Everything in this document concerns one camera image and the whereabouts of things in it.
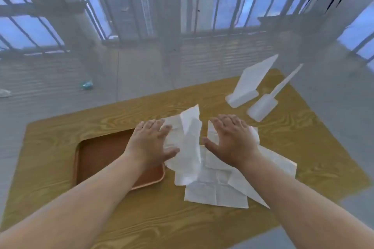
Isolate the person's right forearm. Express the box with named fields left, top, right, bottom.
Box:
left=235, top=152, right=374, bottom=249

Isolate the person's left hand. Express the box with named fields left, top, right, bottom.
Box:
left=124, top=119, right=180, bottom=172

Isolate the person's left forearm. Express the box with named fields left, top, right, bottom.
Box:
left=0, top=152, right=164, bottom=249

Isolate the white plastic upright stand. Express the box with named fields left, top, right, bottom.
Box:
left=247, top=63, right=304, bottom=123
left=225, top=54, right=279, bottom=109

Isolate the person's right hand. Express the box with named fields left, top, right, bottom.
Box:
left=201, top=114, right=262, bottom=170

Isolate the brown wooden tray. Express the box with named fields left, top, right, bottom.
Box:
left=73, top=128, right=166, bottom=191

